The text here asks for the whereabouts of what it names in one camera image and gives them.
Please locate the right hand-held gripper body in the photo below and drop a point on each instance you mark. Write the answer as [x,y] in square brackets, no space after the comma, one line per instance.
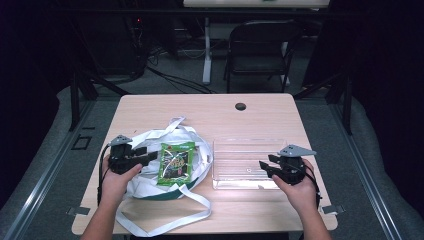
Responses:
[292,168]

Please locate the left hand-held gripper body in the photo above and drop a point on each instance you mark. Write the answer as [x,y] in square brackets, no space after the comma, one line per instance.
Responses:
[120,156]

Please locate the green snack packet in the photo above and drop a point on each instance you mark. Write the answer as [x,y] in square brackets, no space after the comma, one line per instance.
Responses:
[176,163]

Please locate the white cloth tote bag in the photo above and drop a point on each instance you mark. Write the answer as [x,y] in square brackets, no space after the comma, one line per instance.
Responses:
[146,186]

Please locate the clear plastic tray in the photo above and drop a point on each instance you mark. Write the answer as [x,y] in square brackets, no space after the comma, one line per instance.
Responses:
[236,160]

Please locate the person's right hand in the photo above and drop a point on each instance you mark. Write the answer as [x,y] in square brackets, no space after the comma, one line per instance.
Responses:
[303,195]

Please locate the person's left hand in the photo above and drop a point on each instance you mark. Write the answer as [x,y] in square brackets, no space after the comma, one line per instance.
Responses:
[115,186]

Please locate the black metal stand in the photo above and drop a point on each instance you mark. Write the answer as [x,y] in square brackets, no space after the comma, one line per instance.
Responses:
[75,96]
[346,100]

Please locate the black folding chair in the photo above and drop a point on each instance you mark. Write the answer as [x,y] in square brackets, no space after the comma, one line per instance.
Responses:
[260,43]

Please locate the wooden table with white leg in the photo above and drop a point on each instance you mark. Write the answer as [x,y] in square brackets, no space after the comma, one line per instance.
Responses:
[253,3]

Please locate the grey metal table bracket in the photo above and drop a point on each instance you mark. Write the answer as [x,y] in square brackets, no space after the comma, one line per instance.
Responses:
[333,209]
[78,210]

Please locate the aluminium floor rail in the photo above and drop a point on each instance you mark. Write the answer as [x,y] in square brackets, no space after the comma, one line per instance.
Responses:
[43,180]
[366,180]

